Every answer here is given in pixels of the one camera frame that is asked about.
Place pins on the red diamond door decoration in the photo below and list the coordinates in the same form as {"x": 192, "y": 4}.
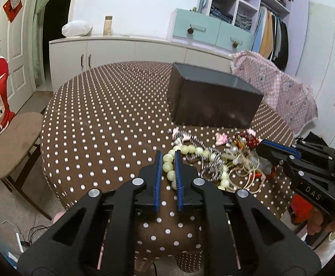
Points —
{"x": 12, "y": 8}

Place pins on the brown cushioned stool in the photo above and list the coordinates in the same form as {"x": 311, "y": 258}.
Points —
{"x": 19, "y": 151}

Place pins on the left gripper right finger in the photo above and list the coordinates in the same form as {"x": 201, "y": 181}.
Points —
{"x": 197, "y": 194}

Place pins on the hanging clothes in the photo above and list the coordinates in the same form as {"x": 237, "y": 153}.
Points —
{"x": 271, "y": 38}

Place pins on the person's hand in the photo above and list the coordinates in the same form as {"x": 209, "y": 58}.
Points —
{"x": 315, "y": 221}

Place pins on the green curtain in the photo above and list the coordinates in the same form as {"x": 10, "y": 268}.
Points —
{"x": 36, "y": 45}

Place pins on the white shelf wardrobe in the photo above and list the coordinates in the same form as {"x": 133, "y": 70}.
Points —
{"x": 294, "y": 13}

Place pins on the brown polka dot tablecloth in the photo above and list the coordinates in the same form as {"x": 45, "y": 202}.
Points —
{"x": 104, "y": 125}

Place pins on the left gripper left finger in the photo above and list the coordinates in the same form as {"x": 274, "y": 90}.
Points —
{"x": 121, "y": 206}

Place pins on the red chair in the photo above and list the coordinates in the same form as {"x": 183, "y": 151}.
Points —
{"x": 299, "y": 210}

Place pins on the white panel door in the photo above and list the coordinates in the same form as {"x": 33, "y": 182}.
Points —
{"x": 16, "y": 47}

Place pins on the teal drawer unit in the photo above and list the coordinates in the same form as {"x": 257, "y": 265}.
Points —
{"x": 197, "y": 29}

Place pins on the white low cabinet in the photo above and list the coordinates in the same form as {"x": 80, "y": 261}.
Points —
{"x": 71, "y": 56}

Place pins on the beige jar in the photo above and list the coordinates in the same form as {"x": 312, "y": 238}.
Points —
{"x": 107, "y": 25}

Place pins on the white pillow bag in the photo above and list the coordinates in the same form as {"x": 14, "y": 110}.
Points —
{"x": 76, "y": 28}

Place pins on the dark grey storage box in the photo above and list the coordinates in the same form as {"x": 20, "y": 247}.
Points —
{"x": 204, "y": 97}

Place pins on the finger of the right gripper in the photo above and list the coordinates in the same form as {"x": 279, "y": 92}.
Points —
{"x": 310, "y": 153}
{"x": 288, "y": 168}

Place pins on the pink checkered cloth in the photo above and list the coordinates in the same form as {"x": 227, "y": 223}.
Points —
{"x": 290, "y": 98}

